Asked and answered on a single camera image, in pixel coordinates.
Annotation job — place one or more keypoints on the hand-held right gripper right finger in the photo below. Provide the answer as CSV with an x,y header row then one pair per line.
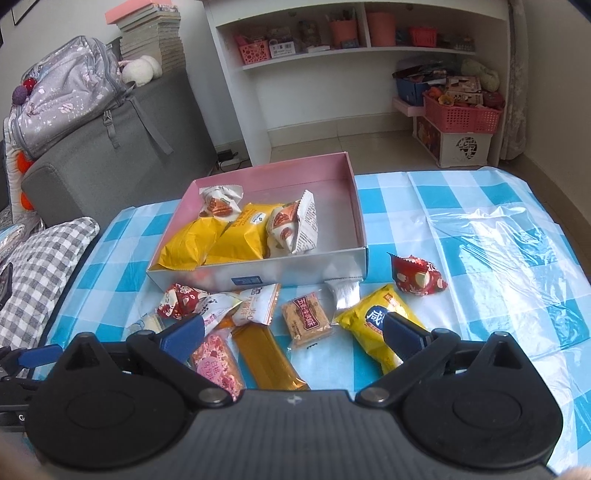
x,y
402,336

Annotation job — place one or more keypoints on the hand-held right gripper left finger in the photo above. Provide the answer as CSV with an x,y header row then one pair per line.
x,y
183,331

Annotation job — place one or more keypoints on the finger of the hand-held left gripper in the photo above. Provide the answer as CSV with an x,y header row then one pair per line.
x,y
40,356

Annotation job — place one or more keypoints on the red white floral packet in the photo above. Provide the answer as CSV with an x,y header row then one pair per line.
x,y
180,300

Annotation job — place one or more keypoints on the pale blue white packet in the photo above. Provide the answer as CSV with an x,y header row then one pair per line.
x,y
145,324

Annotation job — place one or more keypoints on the yellow snack packet blue print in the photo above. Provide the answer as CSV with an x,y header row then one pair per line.
x,y
364,323

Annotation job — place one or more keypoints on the white packet paw print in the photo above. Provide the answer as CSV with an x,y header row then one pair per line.
x,y
219,307

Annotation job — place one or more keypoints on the pink snack packet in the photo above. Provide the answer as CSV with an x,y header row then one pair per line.
x,y
217,367

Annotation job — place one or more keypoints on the red shiny snack packet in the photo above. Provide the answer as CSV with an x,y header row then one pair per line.
x,y
415,277

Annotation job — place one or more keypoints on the small silver white packet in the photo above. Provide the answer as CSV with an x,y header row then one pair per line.
x,y
344,293

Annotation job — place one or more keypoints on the white packet orange lettering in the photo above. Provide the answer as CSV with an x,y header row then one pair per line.
x,y
256,304

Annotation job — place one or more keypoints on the long orange snack packet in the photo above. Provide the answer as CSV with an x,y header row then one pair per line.
x,y
268,357

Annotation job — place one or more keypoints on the clear brown biscuit packet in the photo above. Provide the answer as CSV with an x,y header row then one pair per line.
x,y
306,321

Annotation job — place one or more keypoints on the pink cardboard box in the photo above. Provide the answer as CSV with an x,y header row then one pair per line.
x,y
295,272

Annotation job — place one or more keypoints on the black object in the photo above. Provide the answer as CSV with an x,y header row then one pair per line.
x,y
5,286

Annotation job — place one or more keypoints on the grey checked pillow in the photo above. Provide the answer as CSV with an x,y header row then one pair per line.
x,y
44,272

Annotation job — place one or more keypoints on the plain yellow snack packet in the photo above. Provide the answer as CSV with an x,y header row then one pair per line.
x,y
189,242

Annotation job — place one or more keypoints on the yellow snack packet white label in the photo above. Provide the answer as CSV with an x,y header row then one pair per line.
x,y
240,237

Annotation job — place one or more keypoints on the blue checked plastic tablecloth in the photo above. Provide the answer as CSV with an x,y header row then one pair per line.
x,y
485,258

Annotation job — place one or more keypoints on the white nut snack packet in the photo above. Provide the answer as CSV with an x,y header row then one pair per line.
x,y
220,203

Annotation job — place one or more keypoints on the white snack packet red print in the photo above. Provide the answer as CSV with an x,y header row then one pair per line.
x,y
295,226

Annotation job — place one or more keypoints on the orange ball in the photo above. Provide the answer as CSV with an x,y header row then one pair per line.
x,y
24,162
27,199

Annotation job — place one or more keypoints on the grey sofa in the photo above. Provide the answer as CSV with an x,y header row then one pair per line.
x,y
152,170

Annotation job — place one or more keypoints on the white decorated storage box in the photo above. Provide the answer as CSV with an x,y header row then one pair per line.
x,y
457,147

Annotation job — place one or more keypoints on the large pink storage basket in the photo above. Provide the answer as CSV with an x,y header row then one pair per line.
x,y
461,119

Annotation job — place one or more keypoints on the grey floral backpack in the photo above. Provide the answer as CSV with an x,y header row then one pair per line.
x,y
64,101

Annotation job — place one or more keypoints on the white shelf desk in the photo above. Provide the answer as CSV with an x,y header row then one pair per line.
x,y
318,92

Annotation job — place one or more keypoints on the purple pompom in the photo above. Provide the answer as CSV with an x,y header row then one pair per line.
x,y
21,95

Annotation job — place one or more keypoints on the white plush toy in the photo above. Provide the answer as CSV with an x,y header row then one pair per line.
x,y
141,69

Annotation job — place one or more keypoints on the red pompom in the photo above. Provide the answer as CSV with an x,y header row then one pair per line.
x,y
30,84

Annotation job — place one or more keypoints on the yellow green plush toy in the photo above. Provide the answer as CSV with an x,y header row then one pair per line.
x,y
482,71

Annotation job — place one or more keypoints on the grey patterned curtain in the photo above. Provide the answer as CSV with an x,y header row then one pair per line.
x,y
516,78

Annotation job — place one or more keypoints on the small pink lattice basket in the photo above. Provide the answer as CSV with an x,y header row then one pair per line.
x,y
253,51

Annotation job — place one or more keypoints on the stack of books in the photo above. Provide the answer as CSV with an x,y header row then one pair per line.
x,y
152,41

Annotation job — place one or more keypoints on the white labelled box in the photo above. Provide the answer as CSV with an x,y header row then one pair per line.
x,y
282,48

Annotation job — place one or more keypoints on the small red basket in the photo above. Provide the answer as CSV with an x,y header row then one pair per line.
x,y
423,36

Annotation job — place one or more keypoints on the large pink bin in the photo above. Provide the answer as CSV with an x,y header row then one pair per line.
x,y
382,28

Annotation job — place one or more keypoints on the small pink bin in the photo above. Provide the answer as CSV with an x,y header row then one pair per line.
x,y
344,31

